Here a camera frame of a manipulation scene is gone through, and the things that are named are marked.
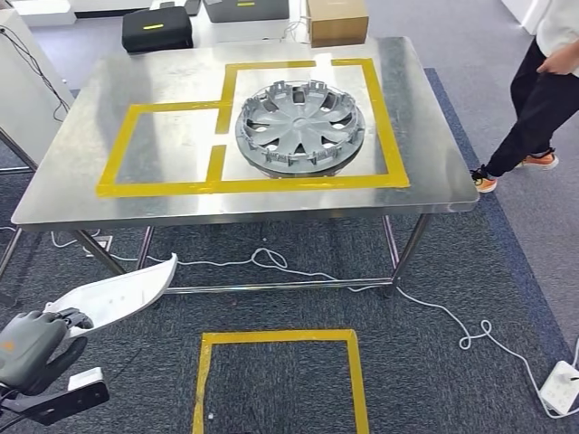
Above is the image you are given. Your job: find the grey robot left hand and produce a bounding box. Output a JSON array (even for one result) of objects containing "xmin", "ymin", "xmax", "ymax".
[{"xmin": 0, "ymin": 307, "xmax": 94, "ymax": 397}]

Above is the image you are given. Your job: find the white curved plastic panel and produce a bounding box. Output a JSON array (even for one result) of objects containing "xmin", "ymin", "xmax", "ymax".
[{"xmin": 44, "ymin": 252, "xmax": 179, "ymax": 340}]

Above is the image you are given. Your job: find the stainless steel workbench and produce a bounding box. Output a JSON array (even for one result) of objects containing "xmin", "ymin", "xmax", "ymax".
[{"xmin": 11, "ymin": 35, "xmax": 481, "ymax": 301}]

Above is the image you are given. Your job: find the yellow tape on workbench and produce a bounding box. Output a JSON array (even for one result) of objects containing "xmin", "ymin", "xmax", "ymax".
[{"xmin": 95, "ymin": 58, "xmax": 411, "ymax": 199}]

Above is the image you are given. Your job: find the metal floor socket plate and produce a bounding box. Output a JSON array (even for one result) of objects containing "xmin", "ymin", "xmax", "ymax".
[{"xmin": 83, "ymin": 235, "xmax": 114, "ymax": 259}]

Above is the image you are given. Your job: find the white panel board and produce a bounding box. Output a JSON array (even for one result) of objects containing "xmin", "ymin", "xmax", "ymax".
[{"xmin": 0, "ymin": 8, "xmax": 75, "ymax": 169}]

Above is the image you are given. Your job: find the yellow floor tape outline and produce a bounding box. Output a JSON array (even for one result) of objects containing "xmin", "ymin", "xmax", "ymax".
[{"xmin": 192, "ymin": 327, "xmax": 371, "ymax": 434}]

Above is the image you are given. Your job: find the white low plinth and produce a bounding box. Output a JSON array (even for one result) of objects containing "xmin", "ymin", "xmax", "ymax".
[{"xmin": 11, "ymin": 0, "xmax": 78, "ymax": 28}]

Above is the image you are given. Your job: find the black zip case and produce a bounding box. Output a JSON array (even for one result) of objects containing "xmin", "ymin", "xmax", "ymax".
[{"xmin": 121, "ymin": 5, "xmax": 195, "ymax": 54}]

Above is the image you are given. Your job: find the grey plastic wheel cover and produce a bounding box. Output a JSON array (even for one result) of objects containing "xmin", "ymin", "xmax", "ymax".
[{"xmin": 234, "ymin": 79, "xmax": 367, "ymax": 178}]

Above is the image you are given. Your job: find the grey laptop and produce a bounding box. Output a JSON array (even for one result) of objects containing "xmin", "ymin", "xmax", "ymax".
[{"xmin": 202, "ymin": 0, "xmax": 290, "ymax": 24}]

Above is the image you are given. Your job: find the brown cardboard box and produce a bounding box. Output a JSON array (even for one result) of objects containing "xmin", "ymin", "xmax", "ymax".
[{"xmin": 306, "ymin": 0, "xmax": 370, "ymax": 49}]

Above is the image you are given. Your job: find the white power strip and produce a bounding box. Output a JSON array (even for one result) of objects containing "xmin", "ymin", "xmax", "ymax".
[{"xmin": 540, "ymin": 360, "xmax": 579, "ymax": 416}]

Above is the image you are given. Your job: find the person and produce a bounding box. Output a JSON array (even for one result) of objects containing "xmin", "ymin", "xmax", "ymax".
[{"xmin": 470, "ymin": 0, "xmax": 579, "ymax": 194}]

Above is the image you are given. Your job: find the white display plinth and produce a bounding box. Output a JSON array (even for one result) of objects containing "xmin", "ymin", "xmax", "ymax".
[{"xmin": 500, "ymin": 0, "xmax": 544, "ymax": 35}]

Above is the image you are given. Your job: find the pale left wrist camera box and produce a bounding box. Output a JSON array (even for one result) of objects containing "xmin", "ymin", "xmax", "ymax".
[{"xmin": 68, "ymin": 366, "xmax": 105, "ymax": 392}]

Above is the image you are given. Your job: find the grey metal frame leg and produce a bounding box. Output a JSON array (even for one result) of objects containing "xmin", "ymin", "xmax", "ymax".
[{"xmin": 0, "ymin": 127, "xmax": 39, "ymax": 309}]

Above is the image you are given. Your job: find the thin black hanging cable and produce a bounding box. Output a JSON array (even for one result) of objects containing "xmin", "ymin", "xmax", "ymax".
[{"xmin": 0, "ymin": 24, "xmax": 71, "ymax": 123}]

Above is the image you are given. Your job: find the long white floor cable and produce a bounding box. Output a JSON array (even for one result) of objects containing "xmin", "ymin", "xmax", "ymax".
[{"xmin": 49, "ymin": 230, "xmax": 579, "ymax": 420}]

